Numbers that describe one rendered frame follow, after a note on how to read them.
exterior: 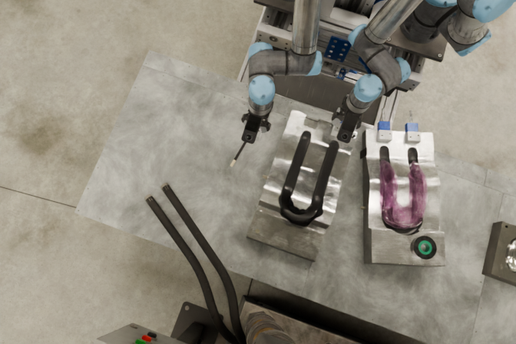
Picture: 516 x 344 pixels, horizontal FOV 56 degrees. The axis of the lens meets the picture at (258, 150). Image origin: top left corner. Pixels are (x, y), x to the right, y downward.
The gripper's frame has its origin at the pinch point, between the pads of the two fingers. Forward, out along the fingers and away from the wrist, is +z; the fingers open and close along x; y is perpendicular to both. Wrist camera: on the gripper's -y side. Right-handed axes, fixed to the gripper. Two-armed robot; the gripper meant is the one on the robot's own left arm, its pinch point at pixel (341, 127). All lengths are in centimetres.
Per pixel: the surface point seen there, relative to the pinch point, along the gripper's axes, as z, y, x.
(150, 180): 14, -40, 60
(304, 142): 5.2, -8.5, 10.8
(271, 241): 7.7, -46.6, 10.3
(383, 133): 4.8, 5.3, -16.2
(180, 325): 93, -93, 35
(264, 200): 0.5, -34.8, 17.6
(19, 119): 95, -22, 159
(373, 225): 6.0, -28.9, -22.4
